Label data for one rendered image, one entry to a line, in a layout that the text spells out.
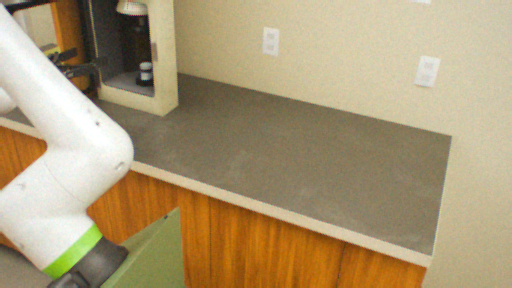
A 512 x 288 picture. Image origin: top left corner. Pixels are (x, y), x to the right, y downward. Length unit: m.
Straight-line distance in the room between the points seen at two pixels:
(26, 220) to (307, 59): 1.32
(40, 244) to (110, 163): 0.19
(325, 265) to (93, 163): 0.84
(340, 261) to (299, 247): 0.13
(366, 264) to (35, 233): 0.90
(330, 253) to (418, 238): 0.26
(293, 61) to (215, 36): 0.37
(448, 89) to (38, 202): 1.44
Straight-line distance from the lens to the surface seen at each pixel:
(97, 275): 0.89
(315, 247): 1.40
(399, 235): 1.31
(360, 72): 1.84
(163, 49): 1.70
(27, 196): 0.88
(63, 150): 0.86
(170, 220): 0.92
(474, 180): 1.99
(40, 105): 0.87
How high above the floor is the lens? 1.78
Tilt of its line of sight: 32 degrees down
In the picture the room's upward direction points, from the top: 2 degrees clockwise
